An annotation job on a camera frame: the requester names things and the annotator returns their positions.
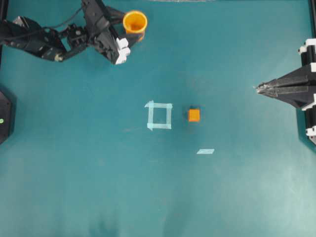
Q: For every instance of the orange cube block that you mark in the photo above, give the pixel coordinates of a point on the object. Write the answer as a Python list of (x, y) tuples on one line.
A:
[(194, 114)]

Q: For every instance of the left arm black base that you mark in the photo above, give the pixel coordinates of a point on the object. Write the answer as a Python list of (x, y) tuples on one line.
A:
[(8, 105)]

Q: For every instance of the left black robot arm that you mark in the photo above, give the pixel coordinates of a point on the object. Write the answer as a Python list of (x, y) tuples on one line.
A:
[(46, 42)]

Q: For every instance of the black frame post right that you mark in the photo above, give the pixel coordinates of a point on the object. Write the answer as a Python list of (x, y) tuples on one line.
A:
[(312, 7)]

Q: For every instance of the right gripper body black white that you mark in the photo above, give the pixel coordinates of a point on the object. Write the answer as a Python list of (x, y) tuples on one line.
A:
[(308, 55)]

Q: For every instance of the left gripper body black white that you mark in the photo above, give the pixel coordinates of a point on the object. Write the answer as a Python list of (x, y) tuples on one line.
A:
[(104, 39)]

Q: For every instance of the black frame post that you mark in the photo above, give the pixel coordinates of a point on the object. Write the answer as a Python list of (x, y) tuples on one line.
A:
[(3, 9), (312, 7)]

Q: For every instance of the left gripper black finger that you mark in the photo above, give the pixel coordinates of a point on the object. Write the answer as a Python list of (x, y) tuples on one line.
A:
[(133, 38), (113, 16)]

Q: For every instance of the light blue tape square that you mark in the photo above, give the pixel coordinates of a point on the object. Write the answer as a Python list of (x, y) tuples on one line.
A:
[(159, 115)]

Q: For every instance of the black frame post left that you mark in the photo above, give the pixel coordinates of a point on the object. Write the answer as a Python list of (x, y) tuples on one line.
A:
[(3, 9)]

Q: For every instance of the light blue tape strip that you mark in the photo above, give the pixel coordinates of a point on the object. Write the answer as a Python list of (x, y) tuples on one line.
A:
[(205, 151)]

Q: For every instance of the orange plastic cup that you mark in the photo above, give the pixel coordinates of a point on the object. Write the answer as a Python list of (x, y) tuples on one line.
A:
[(135, 22)]

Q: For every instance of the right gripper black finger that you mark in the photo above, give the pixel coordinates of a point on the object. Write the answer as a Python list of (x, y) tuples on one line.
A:
[(288, 80), (297, 96)]

